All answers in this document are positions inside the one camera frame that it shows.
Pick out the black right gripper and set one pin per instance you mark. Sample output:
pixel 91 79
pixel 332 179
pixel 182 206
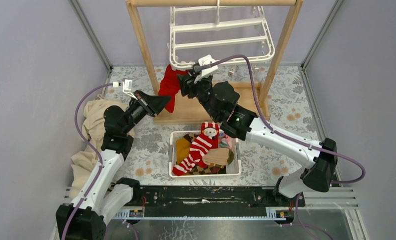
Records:
pixel 187 81

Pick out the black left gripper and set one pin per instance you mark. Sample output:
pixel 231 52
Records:
pixel 151 104

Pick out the plain red sock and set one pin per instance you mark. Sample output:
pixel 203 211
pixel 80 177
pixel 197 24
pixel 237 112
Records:
pixel 170 86

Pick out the red bow sock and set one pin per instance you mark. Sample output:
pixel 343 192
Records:
pixel 210 129

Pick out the wooden hanger stand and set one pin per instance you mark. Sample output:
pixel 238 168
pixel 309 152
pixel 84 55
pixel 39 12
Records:
pixel 189 111

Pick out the pink patterned sock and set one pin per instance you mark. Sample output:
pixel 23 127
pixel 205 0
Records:
pixel 224 141

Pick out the red white striped sock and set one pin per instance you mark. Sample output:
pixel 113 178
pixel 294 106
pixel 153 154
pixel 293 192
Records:
pixel 199 147

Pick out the mustard yellow sock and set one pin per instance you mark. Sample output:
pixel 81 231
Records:
pixel 182 148

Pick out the beige sock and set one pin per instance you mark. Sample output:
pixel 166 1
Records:
pixel 219 156

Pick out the white plastic basket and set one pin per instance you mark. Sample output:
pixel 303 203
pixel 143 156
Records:
pixel 232 170

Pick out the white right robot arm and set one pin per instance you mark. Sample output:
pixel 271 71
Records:
pixel 317 159

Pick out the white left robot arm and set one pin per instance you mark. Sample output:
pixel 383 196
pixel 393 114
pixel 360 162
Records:
pixel 89 213

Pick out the white plastic clip hanger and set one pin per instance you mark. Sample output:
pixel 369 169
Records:
pixel 219 31

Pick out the beige crumpled cloth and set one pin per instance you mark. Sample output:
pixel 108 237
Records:
pixel 93 130

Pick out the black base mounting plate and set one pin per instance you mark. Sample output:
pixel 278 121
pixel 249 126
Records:
pixel 208 202

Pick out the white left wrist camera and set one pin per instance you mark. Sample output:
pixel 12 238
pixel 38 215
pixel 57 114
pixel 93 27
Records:
pixel 126 87

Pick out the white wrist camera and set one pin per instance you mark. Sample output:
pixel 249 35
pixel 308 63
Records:
pixel 204 68
pixel 126 87

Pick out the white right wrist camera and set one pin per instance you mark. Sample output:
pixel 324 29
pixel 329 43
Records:
pixel 204 68

